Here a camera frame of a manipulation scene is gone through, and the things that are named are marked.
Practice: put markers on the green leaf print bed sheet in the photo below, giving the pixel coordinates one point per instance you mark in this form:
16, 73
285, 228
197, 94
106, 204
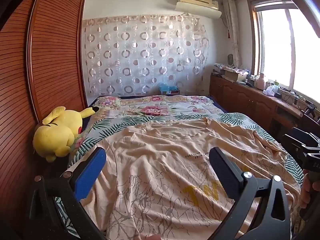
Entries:
105, 123

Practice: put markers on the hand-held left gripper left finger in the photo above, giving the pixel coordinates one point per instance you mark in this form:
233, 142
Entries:
90, 173

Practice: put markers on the cream wall air conditioner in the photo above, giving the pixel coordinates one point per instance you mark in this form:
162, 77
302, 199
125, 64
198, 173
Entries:
197, 3

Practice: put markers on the blue plastic bag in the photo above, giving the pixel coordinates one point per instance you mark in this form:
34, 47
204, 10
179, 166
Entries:
166, 87

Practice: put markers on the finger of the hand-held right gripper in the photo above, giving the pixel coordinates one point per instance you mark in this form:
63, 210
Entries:
300, 146
308, 135

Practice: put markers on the cardboard box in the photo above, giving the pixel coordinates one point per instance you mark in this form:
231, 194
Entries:
235, 76

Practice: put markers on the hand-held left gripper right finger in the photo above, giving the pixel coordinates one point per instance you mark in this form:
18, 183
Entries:
221, 172

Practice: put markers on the brown slatted wooden wardrobe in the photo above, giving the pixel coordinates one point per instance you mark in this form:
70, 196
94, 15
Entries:
45, 62

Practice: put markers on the long wooden cabinet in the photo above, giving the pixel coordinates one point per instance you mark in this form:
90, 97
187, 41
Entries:
245, 100

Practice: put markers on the person's right hand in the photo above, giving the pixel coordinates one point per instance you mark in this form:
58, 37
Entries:
305, 192

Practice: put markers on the yellow plush toy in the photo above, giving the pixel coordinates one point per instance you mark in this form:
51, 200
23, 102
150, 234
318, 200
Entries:
55, 137

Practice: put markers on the small round desk fan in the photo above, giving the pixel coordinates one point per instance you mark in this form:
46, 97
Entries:
230, 60

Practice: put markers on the white power strip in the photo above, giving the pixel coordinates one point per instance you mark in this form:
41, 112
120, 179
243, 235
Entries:
287, 96

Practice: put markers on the peach printed t-shirt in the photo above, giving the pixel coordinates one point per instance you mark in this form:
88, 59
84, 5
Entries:
162, 167

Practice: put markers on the wooden framed window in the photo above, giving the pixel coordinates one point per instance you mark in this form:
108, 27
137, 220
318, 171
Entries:
287, 45

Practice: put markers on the white window curtain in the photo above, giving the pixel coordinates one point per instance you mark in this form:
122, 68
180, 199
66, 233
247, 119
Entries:
232, 30

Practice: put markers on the sheer circle pattern curtain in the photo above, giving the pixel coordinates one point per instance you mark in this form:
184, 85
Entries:
145, 55

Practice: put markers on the black tripod head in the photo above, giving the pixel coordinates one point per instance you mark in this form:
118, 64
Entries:
310, 108

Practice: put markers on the stack of patterned cloths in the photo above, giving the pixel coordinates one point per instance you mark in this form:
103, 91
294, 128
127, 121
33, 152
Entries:
225, 67

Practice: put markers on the white plastic bag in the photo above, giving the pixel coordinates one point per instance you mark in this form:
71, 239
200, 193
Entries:
270, 90

